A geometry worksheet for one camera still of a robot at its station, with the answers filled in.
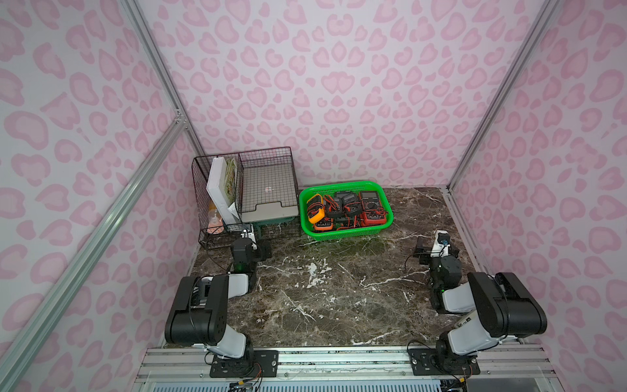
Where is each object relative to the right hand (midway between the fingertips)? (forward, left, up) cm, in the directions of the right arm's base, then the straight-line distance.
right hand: (433, 236), depth 89 cm
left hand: (+1, +67, -3) cm, 67 cm away
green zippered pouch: (+11, +60, +11) cm, 62 cm away
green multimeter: (+14, +31, +2) cm, 34 cm away
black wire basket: (+5, +86, -7) cm, 87 cm away
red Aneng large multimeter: (+12, +21, 0) cm, 25 cm away
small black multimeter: (+12, +36, +4) cm, 38 cm away
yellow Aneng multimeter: (+10, +43, +3) cm, 45 cm away
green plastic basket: (+7, +31, -4) cm, 32 cm away
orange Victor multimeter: (+7, +40, -3) cm, 40 cm away
